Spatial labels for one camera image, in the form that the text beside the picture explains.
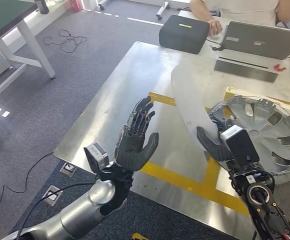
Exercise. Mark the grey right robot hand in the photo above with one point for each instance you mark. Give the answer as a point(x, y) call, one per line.
point(214, 150)

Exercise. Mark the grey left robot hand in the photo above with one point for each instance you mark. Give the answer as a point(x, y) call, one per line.
point(132, 152)

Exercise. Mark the white curved plastic part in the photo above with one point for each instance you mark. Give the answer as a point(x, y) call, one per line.
point(189, 99)

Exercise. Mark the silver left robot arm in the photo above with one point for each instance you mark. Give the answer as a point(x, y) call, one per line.
point(90, 212)

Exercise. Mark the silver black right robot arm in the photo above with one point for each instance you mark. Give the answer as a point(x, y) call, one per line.
point(260, 198)

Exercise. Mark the yellow workbench tape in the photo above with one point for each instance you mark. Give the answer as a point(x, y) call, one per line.
point(189, 187)

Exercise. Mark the metal top workbench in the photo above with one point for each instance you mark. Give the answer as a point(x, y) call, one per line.
point(134, 82)

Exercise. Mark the silver wheel cover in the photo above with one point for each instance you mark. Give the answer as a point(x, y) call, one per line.
point(267, 132)

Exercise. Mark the yellow floor tape outline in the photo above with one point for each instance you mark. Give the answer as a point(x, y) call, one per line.
point(140, 236)

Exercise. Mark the metal floor socket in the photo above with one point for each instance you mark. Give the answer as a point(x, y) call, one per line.
point(68, 169)
point(51, 196)

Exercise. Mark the dark grey metal plate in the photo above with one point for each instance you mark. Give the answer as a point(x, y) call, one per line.
point(245, 71)

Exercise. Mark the small red clip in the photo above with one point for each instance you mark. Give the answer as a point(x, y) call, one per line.
point(279, 68)

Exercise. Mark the black case yellow label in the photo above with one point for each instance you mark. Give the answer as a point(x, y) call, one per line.
point(182, 39)

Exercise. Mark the grey laptop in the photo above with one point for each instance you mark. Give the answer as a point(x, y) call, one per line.
point(260, 41)

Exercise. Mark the person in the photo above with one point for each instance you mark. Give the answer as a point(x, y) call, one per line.
point(248, 10)

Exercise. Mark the white caster leg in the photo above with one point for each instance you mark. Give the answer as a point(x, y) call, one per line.
point(162, 10)

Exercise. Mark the red object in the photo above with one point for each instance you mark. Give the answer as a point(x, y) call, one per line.
point(75, 5)

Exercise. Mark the white desk green top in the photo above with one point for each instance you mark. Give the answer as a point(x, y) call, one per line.
point(0, 16)

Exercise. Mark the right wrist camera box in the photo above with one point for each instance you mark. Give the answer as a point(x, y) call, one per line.
point(240, 145)

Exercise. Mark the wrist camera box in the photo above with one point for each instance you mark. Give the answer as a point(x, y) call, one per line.
point(97, 155)
point(240, 145)

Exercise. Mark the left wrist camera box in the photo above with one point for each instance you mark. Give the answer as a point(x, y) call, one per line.
point(97, 155)

